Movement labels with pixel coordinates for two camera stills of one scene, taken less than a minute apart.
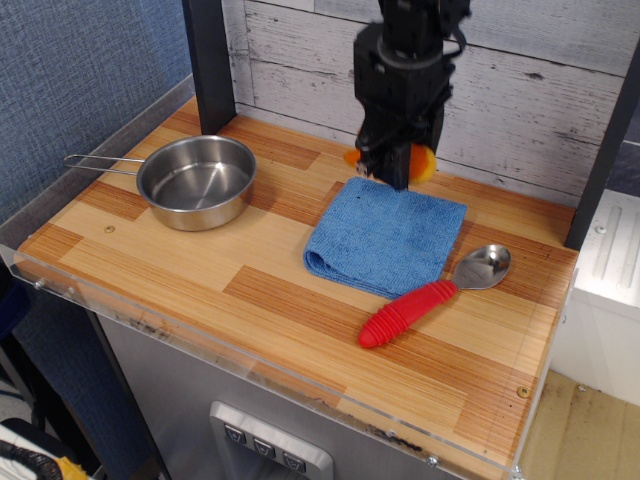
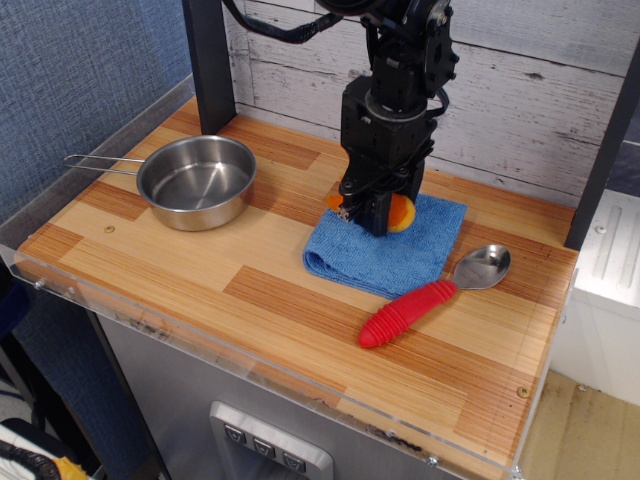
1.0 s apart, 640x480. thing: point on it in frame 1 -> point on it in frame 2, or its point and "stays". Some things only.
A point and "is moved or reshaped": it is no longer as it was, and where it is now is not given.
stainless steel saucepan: x=189 y=183 stays
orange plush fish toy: x=422 y=162 is moved or reshaped
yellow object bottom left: x=71 y=470 stays
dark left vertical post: x=208 y=49 stays
